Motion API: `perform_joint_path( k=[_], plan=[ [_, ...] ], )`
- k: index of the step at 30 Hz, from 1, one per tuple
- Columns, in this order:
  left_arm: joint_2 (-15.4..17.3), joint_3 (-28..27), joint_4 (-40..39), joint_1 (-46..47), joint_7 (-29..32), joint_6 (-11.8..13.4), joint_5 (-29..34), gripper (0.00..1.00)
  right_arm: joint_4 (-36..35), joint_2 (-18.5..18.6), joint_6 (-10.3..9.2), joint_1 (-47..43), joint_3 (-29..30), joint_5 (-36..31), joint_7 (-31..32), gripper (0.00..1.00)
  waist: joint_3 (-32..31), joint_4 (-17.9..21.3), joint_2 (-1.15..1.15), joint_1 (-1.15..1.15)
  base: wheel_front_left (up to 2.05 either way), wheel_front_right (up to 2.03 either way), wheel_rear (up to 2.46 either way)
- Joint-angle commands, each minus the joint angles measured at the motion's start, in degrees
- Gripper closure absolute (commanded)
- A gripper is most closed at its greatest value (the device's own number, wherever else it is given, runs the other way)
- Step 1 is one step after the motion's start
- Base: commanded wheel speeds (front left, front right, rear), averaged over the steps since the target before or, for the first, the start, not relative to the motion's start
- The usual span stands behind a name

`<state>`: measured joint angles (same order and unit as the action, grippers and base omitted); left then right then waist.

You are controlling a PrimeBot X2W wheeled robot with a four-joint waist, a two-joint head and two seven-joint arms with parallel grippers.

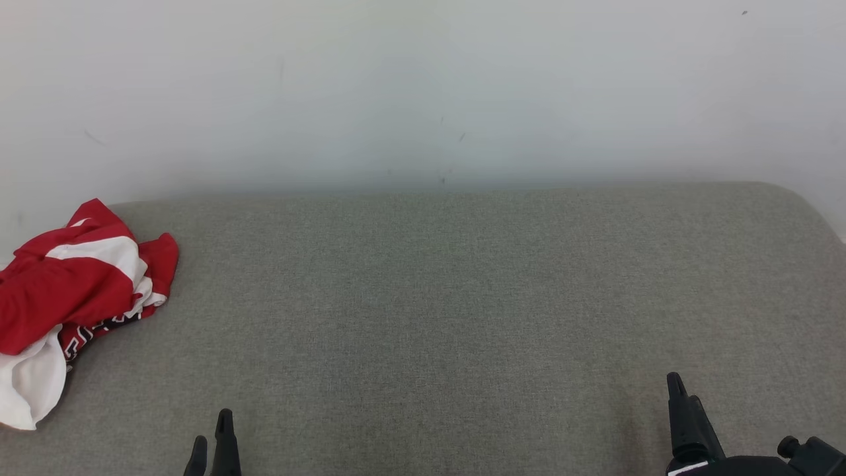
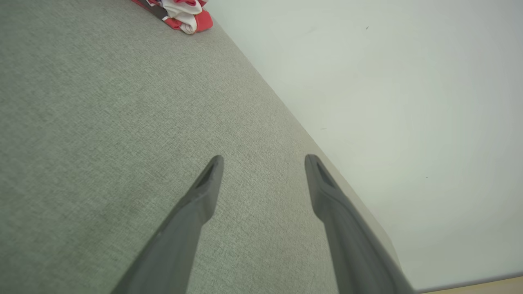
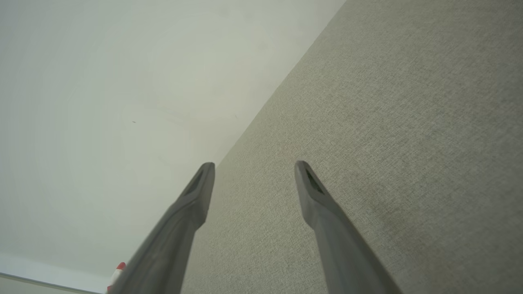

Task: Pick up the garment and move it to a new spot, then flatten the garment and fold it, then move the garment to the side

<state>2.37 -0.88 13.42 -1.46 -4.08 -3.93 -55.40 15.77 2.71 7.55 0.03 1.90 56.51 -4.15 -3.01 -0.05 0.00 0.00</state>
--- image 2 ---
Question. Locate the red jersey with white sleeves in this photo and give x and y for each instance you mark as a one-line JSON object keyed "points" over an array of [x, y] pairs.
{"points": [[184, 14]]}

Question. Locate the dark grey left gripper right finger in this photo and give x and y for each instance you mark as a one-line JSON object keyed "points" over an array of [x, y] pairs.
{"points": [[355, 253]]}

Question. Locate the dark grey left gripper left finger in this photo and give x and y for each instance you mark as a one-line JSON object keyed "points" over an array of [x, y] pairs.
{"points": [[179, 245]]}

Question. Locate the grey fabric sofa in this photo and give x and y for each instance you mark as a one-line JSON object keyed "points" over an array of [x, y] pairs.
{"points": [[102, 134]]}

